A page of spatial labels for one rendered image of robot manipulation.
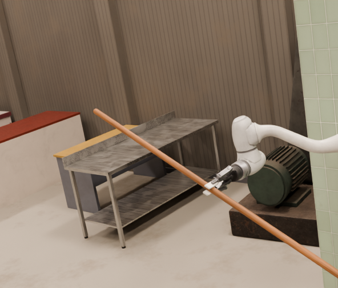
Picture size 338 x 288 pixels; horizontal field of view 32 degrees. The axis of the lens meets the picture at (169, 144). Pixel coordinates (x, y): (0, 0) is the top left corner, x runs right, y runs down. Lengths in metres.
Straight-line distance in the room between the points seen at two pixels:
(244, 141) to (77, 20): 6.27
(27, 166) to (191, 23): 3.13
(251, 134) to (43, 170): 6.16
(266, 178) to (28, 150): 4.00
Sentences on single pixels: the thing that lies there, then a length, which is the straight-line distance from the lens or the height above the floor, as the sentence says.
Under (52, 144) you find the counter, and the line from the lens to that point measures 8.80.
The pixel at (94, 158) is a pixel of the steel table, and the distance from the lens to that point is 6.53.
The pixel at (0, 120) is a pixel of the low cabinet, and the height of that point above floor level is 0.75.
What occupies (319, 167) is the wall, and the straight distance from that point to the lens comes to 3.82.
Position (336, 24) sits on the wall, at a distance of 3.52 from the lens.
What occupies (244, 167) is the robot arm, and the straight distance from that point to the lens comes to 2.83.
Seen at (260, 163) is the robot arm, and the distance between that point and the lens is 2.91.
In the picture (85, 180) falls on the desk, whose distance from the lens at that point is 7.29.
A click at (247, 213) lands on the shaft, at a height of 1.61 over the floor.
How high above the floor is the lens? 2.66
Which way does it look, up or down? 16 degrees down
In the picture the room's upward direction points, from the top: 10 degrees counter-clockwise
